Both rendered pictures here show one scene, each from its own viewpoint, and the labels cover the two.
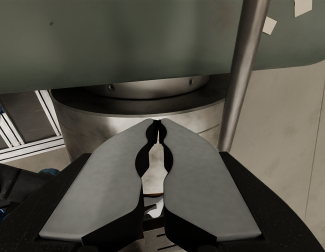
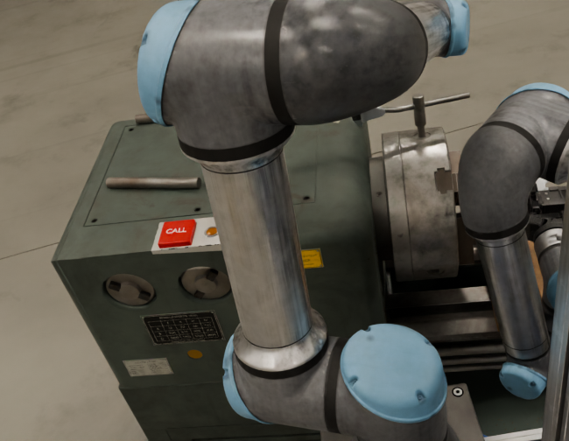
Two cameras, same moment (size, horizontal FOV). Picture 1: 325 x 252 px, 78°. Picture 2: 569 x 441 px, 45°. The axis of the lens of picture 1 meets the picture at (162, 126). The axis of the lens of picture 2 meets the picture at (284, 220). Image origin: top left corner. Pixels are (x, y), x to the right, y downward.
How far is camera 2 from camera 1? 1.24 m
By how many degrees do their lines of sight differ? 52
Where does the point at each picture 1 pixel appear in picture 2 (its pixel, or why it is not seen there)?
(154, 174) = (427, 149)
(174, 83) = (375, 162)
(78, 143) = (415, 201)
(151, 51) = (346, 151)
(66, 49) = (342, 172)
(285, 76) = not seen: hidden behind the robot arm
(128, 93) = (381, 182)
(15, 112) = not seen: outside the picture
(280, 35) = not seen: hidden behind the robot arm
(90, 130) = (398, 187)
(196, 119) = (389, 137)
